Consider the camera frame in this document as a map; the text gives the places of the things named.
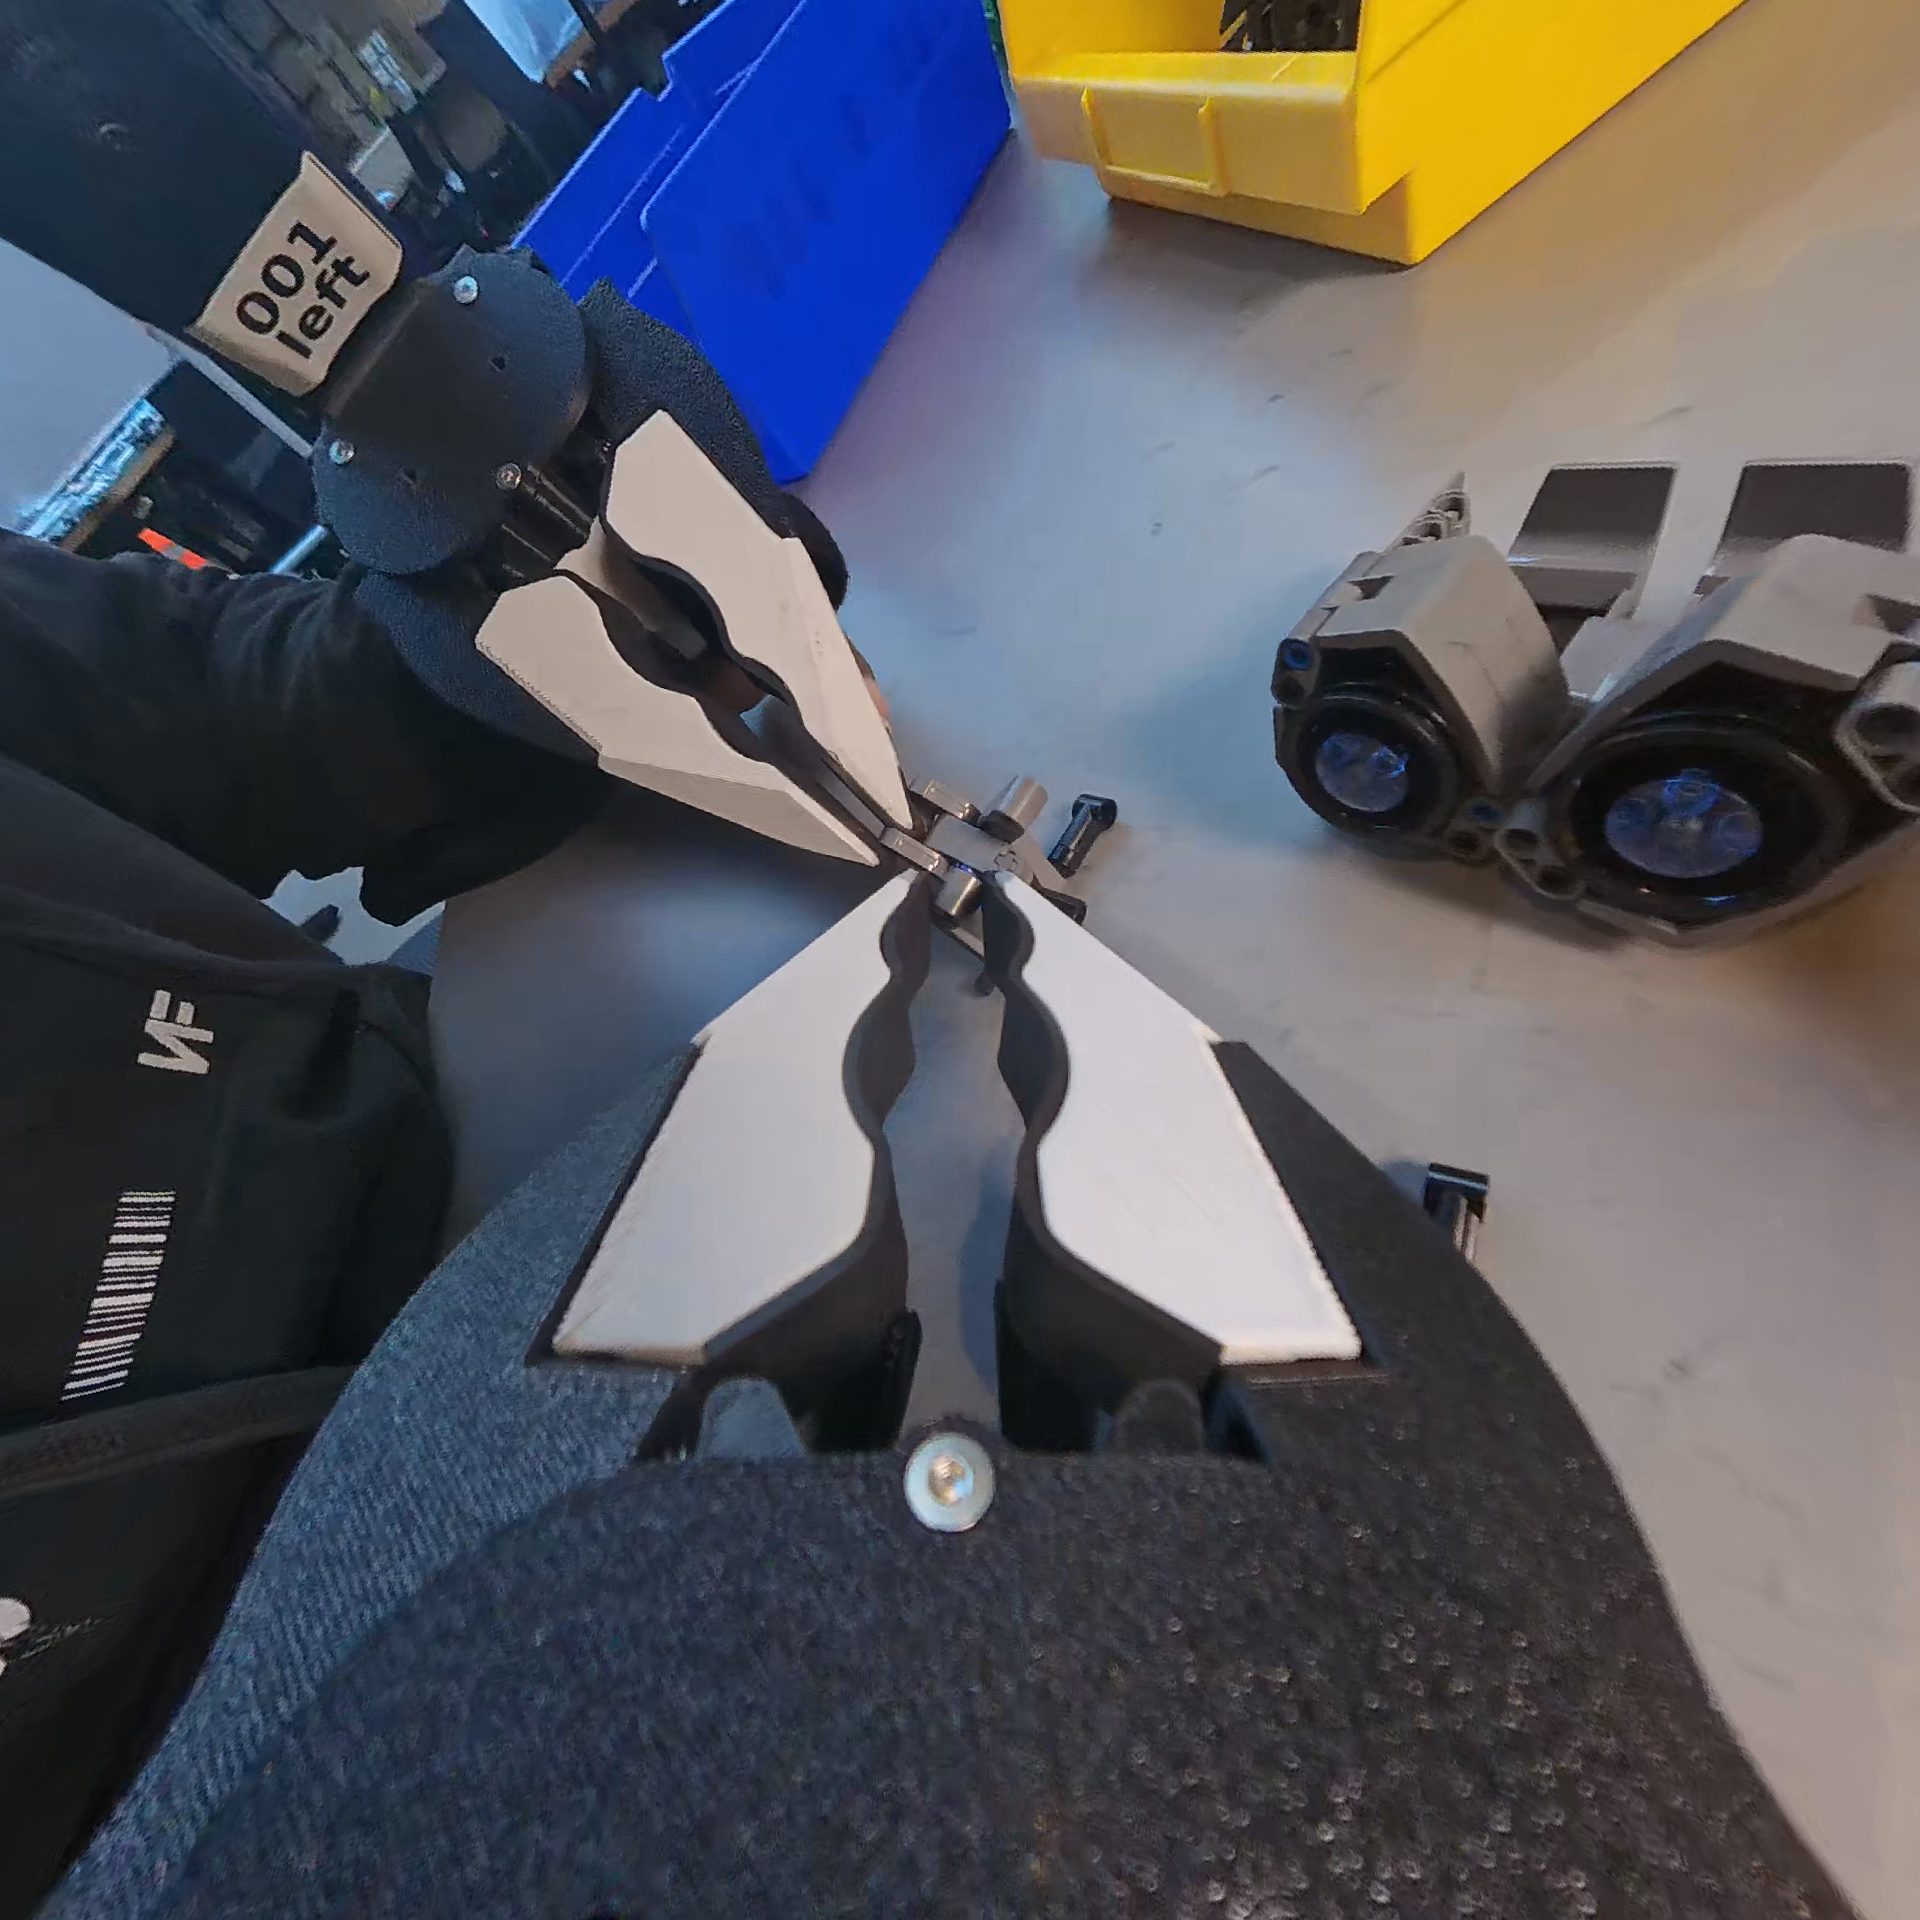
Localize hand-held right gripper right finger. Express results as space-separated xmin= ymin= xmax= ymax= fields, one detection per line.
xmin=978 ymin=873 xmax=1365 ymax=1453

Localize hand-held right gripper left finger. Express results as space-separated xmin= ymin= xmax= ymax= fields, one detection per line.
xmin=551 ymin=873 xmax=937 ymax=1453

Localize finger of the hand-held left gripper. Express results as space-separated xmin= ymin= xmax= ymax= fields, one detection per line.
xmin=477 ymin=573 xmax=882 ymax=873
xmin=595 ymin=409 xmax=917 ymax=830

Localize black brick assembly coloured pins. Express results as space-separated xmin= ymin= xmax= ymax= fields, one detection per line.
xmin=882 ymin=769 xmax=1121 ymax=994

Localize grey desk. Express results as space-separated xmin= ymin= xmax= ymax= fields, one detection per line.
xmin=270 ymin=45 xmax=1920 ymax=1920

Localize blue storage bin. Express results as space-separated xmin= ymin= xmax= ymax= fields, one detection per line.
xmin=514 ymin=0 xmax=1017 ymax=486

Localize large whiteboard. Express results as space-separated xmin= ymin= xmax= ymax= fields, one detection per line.
xmin=0 ymin=238 xmax=175 ymax=527

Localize grey twin engine brick model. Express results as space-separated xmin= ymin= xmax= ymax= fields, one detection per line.
xmin=1270 ymin=460 xmax=1920 ymax=951

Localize yellow storage bin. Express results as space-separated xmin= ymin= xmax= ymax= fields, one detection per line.
xmin=995 ymin=0 xmax=1753 ymax=268

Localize yellow toy bulldozer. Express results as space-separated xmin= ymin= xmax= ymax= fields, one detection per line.
xmin=1216 ymin=0 xmax=1368 ymax=55

